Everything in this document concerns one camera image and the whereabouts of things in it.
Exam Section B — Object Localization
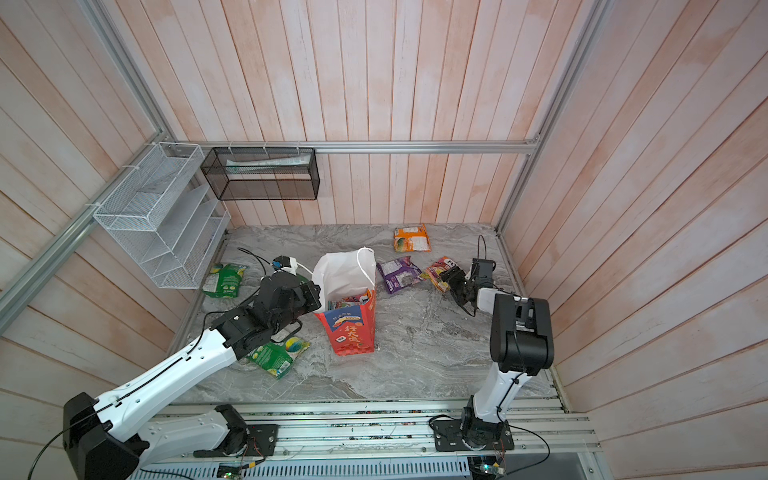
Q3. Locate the orange Fox's fruits candy bag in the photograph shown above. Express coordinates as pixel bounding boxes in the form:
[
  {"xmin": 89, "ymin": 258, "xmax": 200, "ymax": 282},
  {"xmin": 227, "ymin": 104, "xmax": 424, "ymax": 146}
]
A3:
[{"xmin": 420, "ymin": 256, "xmax": 457, "ymax": 293}]

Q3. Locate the purple candy bag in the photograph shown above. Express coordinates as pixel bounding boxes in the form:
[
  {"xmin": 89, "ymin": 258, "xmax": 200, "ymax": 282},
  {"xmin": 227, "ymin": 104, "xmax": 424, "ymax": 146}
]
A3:
[{"xmin": 376, "ymin": 256, "xmax": 422, "ymax": 295}]

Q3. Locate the red paper bag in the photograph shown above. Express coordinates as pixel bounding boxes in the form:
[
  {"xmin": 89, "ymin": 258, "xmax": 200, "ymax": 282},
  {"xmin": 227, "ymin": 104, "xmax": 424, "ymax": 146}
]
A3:
[{"xmin": 312, "ymin": 247, "xmax": 376, "ymax": 356}]

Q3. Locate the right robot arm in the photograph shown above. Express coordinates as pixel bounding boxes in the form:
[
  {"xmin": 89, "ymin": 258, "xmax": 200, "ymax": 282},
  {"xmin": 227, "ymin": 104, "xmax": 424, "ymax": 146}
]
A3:
[{"xmin": 440, "ymin": 259, "xmax": 554, "ymax": 449}]

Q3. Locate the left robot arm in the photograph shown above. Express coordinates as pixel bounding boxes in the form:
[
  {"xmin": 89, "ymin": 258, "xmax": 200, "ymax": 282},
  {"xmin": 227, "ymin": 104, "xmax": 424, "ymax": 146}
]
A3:
[{"xmin": 62, "ymin": 271, "xmax": 322, "ymax": 479}]

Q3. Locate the green candy bag near front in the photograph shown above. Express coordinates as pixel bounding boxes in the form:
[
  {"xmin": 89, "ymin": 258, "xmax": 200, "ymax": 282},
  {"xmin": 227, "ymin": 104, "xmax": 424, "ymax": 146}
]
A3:
[{"xmin": 248, "ymin": 336, "xmax": 311, "ymax": 379}]

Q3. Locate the green candy bag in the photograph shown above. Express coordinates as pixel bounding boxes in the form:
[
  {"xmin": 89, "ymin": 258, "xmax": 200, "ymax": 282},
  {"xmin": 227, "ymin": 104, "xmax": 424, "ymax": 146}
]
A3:
[
  {"xmin": 202, "ymin": 263, "xmax": 247, "ymax": 299},
  {"xmin": 248, "ymin": 336, "xmax": 311, "ymax": 379}
]

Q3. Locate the green candy bag far left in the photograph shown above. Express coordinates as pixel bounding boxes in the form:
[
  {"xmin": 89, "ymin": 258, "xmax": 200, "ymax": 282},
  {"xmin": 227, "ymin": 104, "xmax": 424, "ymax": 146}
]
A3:
[{"xmin": 202, "ymin": 263, "xmax": 247, "ymax": 299}]

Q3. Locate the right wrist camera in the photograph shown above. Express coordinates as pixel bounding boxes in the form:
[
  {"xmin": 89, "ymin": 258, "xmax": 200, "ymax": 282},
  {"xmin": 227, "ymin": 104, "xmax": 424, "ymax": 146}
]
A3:
[{"xmin": 471, "ymin": 258, "xmax": 496, "ymax": 285}]

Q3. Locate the orange candy bag by wall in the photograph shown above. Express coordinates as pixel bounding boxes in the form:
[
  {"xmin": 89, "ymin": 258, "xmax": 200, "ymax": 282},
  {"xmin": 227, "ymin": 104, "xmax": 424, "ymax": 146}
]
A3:
[{"xmin": 394, "ymin": 224, "xmax": 431, "ymax": 253}]

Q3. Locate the black wire mesh basket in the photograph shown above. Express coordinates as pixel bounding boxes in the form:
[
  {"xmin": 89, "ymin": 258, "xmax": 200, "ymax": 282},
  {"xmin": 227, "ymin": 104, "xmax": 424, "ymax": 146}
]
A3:
[{"xmin": 201, "ymin": 146, "xmax": 321, "ymax": 201}]

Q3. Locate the white wire mesh shelf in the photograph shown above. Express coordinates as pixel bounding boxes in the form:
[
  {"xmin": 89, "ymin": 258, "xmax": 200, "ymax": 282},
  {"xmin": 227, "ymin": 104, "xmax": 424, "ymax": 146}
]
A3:
[{"xmin": 94, "ymin": 142, "xmax": 231, "ymax": 290}]

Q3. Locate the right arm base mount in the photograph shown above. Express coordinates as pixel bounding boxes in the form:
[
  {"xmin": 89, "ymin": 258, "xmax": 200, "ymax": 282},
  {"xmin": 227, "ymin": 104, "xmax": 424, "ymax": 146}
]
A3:
[{"xmin": 428, "ymin": 414, "xmax": 515, "ymax": 452}]

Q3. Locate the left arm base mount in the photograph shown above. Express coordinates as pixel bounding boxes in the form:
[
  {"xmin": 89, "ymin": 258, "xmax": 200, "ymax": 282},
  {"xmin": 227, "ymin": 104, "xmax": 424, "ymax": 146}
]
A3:
[{"xmin": 193, "ymin": 404, "xmax": 279, "ymax": 458}]

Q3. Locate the aluminium frame rail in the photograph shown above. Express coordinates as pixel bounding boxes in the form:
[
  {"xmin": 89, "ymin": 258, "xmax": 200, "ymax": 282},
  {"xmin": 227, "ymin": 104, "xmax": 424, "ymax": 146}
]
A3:
[{"xmin": 1, "ymin": 1, "xmax": 615, "ymax": 332}]

